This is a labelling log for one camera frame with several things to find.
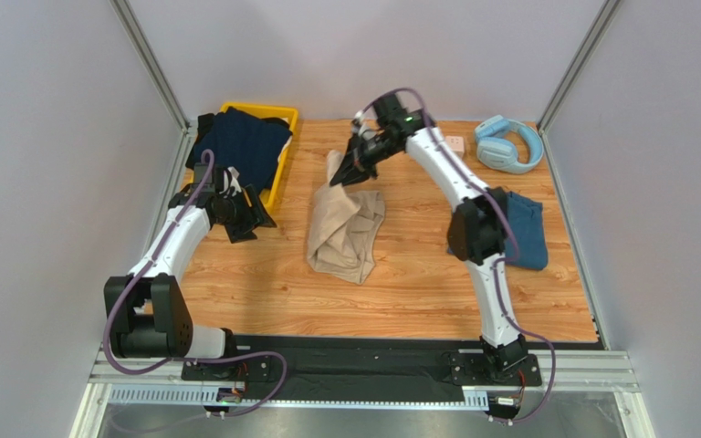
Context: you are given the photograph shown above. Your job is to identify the navy blue t-shirt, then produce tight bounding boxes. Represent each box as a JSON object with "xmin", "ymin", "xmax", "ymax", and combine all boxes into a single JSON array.
[{"xmin": 185, "ymin": 107, "xmax": 292, "ymax": 192}]

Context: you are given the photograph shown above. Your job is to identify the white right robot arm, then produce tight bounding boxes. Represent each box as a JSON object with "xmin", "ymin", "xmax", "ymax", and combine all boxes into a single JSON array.
[{"xmin": 330, "ymin": 94, "xmax": 528, "ymax": 382}]

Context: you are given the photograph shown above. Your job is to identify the yellow plastic bin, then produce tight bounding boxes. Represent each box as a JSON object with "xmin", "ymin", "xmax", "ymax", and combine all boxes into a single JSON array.
[{"xmin": 185, "ymin": 102, "xmax": 298, "ymax": 213}]

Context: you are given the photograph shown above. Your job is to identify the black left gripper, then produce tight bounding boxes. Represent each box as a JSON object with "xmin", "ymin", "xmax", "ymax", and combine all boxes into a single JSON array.
[{"xmin": 216, "ymin": 183, "xmax": 277, "ymax": 244}]

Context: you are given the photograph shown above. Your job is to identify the aluminium corner post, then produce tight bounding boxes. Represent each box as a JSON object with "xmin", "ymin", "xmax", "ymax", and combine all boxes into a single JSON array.
[
  {"xmin": 537, "ymin": 0, "xmax": 623, "ymax": 135},
  {"xmin": 110, "ymin": 0, "xmax": 191, "ymax": 133}
]

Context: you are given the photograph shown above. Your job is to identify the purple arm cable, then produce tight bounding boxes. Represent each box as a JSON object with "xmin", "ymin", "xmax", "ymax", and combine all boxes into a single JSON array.
[
  {"xmin": 356, "ymin": 87, "xmax": 558, "ymax": 426},
  {"xmin": 101, "ymin": 149, "xmax": 289, "ymax": 419}
]

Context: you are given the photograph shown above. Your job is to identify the right aluminium corner post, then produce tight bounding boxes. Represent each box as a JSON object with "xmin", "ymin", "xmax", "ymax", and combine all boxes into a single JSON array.
[{"xmin": 537, "ymin": 0, "xmax": 623, "ymax": 135}]

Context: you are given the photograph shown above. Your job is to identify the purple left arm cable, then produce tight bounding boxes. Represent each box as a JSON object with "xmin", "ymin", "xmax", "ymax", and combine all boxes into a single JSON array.
[{"xmin": 101, "ymin": 149, "xmax": 289, "ymax": 419}]

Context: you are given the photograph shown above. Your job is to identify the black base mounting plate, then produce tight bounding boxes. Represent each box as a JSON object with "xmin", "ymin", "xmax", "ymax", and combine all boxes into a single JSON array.
[{"xmin": 181, "ymin": 335, "xmax": 547, "ymax": 402}]

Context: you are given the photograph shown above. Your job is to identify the left aluminium corner post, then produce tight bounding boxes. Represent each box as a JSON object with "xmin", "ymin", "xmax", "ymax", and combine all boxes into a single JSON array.
[{"xmin": 110, "ymin": 0, "xmax": 191, "ymax": 133}]

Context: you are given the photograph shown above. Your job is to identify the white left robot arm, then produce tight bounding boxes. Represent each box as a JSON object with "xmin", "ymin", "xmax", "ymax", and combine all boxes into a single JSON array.
[{"xmin": 103, "ymin": 184, "xmax": 276, "ymax": 360}]

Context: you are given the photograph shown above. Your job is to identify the teal folded t-shirt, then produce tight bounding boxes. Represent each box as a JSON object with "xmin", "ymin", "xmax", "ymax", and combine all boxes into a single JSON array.
[{"xmin": 446, "ymin": 191, "xmax": 549, "ymax": 271}]

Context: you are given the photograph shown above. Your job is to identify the beige t-shirt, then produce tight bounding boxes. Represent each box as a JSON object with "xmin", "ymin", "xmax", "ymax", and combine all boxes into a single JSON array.
[{"xmin": 307, "ymin": 151, "xmax": 386, "ymax": 285}]

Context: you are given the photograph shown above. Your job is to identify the light blue headphones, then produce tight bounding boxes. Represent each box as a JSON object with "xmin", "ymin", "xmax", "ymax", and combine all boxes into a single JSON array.
[{"xmin": 474, "ymin": 115, "xmax": 544, "ymax": 174}]

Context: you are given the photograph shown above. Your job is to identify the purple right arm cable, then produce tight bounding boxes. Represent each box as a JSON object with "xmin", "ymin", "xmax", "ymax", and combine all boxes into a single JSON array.
[{"xmin": 356, "ymin": 87, "xmax": 558, "ymax": 426}]

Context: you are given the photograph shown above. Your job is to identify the small pink cube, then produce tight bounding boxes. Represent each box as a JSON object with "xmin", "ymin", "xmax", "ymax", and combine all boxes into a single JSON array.
[{"xmin": 445, "ymin": 136, "xmax": 466, "ymax": 157}]

